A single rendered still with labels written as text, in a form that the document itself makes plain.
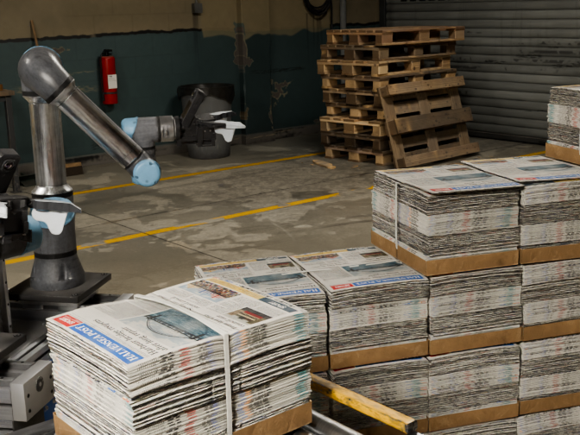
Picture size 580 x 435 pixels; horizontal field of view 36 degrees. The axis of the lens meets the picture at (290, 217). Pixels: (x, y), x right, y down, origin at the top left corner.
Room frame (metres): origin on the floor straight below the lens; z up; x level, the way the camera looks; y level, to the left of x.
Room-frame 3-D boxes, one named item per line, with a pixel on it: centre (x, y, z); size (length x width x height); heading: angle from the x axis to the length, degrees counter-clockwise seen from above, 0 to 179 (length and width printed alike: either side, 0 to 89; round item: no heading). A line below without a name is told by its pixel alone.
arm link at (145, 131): (2.58, 0.43, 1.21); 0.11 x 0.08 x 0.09; 103
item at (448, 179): (2.51, -0.45, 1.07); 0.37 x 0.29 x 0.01; 18
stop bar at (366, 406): (1.65, -0.08, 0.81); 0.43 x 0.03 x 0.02; 39
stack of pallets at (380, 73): (9.29, -1.09, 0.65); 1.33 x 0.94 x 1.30; 133
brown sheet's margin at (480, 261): (2.52, -0.44, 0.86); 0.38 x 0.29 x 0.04; 18
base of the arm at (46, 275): (2.39, 0.65, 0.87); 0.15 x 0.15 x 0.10
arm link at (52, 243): (2.40, 0.66, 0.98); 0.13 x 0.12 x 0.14; 13
